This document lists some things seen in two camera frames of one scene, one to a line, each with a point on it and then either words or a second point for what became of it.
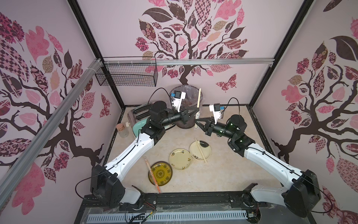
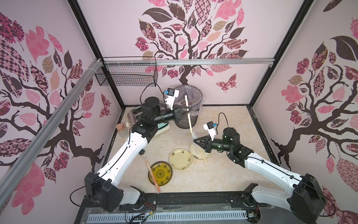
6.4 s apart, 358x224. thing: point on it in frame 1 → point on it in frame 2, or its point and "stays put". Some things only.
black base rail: (258, 213) stays put
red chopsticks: (153, 176) stays put
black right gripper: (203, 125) → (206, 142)
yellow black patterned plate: (162, 172) stays put
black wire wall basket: (129, 71) stays put
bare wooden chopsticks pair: (202, 152) stays put
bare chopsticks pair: (198, 103) → (188, 114)
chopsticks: (197, 115) → (195, 137)
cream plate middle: (180, 159) stays put
